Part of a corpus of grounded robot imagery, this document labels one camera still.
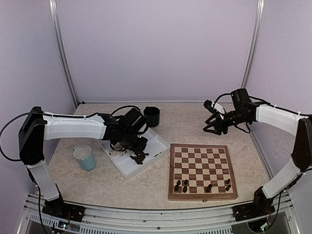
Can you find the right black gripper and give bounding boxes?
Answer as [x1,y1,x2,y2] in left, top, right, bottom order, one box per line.
[203,109,249,135]

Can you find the wooden chess board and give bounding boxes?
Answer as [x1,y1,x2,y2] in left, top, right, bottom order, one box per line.
[168,143,238,201]

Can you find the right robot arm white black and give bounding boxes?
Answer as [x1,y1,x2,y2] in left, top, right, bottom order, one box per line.
[203,88,312,216]

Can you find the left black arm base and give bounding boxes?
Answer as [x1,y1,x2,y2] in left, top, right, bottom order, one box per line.
[42,185,85,222]

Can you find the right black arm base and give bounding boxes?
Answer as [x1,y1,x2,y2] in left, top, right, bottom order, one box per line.
[232,187,283,221]

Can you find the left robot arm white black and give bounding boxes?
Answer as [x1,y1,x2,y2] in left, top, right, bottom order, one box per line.
[19,107,148,217]

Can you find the pile of white chess pieces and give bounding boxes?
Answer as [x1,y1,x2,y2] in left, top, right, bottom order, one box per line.
[109,150,130,156]

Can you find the pile of dark chess pieces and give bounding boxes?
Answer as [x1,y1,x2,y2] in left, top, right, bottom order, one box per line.
[130,152,149,165]

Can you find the dark green cup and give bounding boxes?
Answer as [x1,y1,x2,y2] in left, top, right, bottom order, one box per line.
[143,106,160,128]

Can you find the white divided plastic tray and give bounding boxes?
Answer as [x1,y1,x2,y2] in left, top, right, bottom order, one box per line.
[99,129,171,180]

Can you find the light blue cup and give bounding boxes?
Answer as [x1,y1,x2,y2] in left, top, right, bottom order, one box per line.
[73,145,96,172]

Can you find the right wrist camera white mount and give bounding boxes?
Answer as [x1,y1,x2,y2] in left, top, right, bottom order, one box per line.
[203,100,226,119]

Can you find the right aluminium frame post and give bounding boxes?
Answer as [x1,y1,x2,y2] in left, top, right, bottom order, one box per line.
[241,0,265,88]

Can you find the aluminium frame post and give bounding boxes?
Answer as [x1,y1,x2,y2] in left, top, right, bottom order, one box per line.
[241,0,265,88]
[49,0,79,108]

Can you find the left aluminium frame post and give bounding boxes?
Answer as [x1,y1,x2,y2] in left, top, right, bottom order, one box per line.
[49,0,79,108]

